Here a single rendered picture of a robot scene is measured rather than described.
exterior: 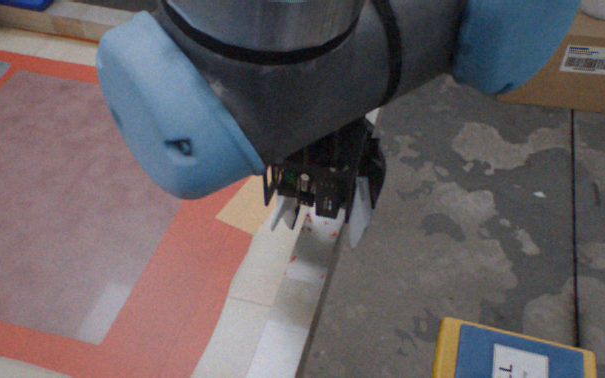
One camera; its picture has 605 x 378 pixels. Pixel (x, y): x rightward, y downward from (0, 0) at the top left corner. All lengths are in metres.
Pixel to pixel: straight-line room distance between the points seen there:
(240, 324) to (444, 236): 1.40
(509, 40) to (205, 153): 0.15
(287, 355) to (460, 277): 1.35
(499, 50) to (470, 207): 1.73
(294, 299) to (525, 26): 0.32
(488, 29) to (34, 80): 0.69
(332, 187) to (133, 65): 0.27
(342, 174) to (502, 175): 1.71
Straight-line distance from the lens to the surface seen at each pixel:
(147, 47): 0.23
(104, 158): 0.74
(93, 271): 0.63
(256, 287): 0.59
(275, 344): 0.52
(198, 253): 0.62
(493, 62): 0.30
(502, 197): 2.07
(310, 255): 0.57
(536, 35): 0.32
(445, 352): 0.57
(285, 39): 0.21
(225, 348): 0.56
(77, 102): 0.83
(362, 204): 0.55
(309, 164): 0.45
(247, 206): 0.66
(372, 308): 1.72
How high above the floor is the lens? 1.44
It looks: 47 degrees down
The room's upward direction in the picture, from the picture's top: straight up
